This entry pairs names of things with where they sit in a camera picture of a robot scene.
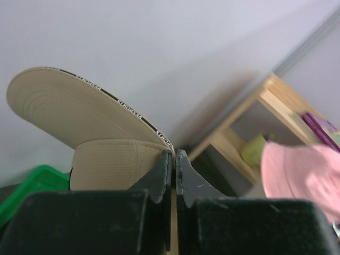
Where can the purple treehouse book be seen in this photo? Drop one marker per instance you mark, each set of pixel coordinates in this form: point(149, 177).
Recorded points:
point(323, 129)

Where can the pink bucket hat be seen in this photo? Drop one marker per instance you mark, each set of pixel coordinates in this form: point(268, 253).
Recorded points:
point(302, 172)

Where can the green plastic tray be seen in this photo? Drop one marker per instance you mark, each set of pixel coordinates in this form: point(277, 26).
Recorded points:
point(43, 178)

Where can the light green cup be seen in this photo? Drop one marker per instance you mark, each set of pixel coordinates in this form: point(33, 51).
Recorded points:
point(252, 151)

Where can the beige cap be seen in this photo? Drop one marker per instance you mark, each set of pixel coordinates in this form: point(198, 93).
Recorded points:
point(114, 146)

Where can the wooden shelf unit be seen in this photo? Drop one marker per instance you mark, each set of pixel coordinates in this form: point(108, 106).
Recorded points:
point(241, 109)

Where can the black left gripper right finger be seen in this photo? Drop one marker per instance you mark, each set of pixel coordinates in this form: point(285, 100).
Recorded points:
point(211, 223)

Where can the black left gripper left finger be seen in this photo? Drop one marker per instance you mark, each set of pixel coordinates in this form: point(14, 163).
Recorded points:
point(132, 221)

